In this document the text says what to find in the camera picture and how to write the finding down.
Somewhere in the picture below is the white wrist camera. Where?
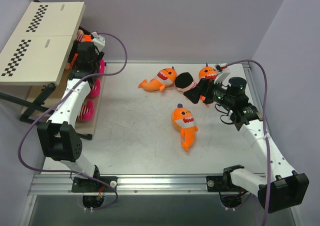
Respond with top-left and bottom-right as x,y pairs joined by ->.
214,63 -> 230,84
90,31 -> 106,52

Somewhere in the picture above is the black haired doll plush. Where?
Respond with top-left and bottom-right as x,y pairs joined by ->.
75,29 -> 94,42
65,53 -> 78,70
174,72 -> 198,93

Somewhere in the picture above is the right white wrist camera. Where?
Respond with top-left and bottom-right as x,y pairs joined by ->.
214,63 -> 230,84

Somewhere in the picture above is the cream tiered shelf black frame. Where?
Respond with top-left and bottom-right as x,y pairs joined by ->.
0,1 -> 101,140

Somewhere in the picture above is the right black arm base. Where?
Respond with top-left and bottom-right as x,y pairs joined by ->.
205,164 -> 248,211

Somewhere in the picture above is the aluminium table side rail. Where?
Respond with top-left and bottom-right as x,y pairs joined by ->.
241,60 -> 278,162

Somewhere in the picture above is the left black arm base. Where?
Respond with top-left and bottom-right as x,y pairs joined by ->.
71,176 -> 119,212

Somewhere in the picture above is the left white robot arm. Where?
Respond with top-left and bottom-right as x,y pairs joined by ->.
37,41 -> 104,192

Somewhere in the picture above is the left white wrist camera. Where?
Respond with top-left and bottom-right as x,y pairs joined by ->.
90,31 -> 106,52

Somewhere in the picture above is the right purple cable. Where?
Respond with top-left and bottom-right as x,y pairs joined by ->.
219,59 -> 272,226

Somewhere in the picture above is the white pink glasses plush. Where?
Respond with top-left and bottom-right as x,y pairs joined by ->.
77,100 -> 95,122
88,78 -> 101,99

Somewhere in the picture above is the aluminium mounting rail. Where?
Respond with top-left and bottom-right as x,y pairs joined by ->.
28,174 -> 244,196

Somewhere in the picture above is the white pink plush on shelf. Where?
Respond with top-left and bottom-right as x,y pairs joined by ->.
99,58 -> 106,74

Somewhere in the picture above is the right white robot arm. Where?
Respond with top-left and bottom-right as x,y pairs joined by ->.
183,77 -> 309,214

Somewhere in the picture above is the orange shark plush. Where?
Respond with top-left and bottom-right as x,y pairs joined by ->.
138,66 -> 178,92
171,103 -> 199,153
198,63 -> 218,80

